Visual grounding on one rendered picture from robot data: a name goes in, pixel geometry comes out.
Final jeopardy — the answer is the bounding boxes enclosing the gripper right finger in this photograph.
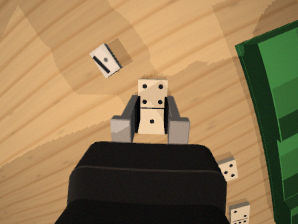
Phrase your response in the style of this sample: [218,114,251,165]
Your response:
[163,96,190,144]

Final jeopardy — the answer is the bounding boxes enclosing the cream domino tile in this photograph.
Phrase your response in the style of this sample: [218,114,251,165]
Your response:
[138,79,168,134]
[229,201,250,224]
[217,156,238,181]

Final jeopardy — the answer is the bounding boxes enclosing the green three-compartment bin rack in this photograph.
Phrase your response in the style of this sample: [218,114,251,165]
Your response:
[235,20,298,224]

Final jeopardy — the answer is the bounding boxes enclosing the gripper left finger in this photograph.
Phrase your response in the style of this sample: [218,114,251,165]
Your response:
[110,95,141,143]

